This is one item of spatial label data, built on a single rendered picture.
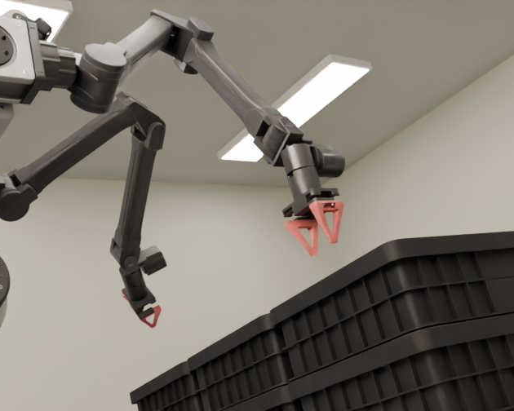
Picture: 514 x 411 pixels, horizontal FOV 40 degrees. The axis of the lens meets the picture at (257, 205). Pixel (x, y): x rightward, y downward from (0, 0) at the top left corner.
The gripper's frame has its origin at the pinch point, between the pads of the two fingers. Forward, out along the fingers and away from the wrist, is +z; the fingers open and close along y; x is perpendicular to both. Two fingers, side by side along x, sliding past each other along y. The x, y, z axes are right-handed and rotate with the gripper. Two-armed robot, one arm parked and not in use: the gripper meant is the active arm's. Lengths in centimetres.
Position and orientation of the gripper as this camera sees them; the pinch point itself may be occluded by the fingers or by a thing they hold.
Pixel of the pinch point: (322, 245)
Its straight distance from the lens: 130.5
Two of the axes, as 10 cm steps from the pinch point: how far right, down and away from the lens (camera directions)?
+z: 2.4, 9.1, -3.3
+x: -8.3, 0.2, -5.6
